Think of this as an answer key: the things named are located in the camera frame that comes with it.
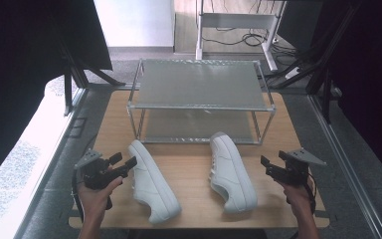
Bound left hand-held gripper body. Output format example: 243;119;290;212
74;148;127;191

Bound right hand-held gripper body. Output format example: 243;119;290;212
267;147;327;187

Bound white sneaker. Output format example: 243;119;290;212
208;131;259;214
127;138;182;225

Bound two-tier metal shoe rack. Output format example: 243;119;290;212
126;58;277;146

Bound person's left hand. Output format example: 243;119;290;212
78;176;124;217

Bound person's right hand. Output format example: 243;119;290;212
280;180;314;218

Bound dark floor socket plate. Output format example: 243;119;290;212
67;117;88;139

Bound white power strip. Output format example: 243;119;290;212
284;66;301;80

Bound black metal stand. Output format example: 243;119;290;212
57;31;127;118
268;0;362;124

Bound dark curtain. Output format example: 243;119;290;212
311;0;382;188
0;0;113;194

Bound left hand-held gripper black cable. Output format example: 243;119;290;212
71;168;86;223

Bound hand-held gripper black cable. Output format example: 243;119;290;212
305;172;318;215
71;168;86;223

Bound right hand-held gripper black cable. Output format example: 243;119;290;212
305;172;318;215

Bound aluminium rail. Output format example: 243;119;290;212
307;94;382;239
13;88;90;239

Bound black cables on floor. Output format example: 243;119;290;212
201;25;271;48

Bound white metal desk frame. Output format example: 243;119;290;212
195;0;287;73

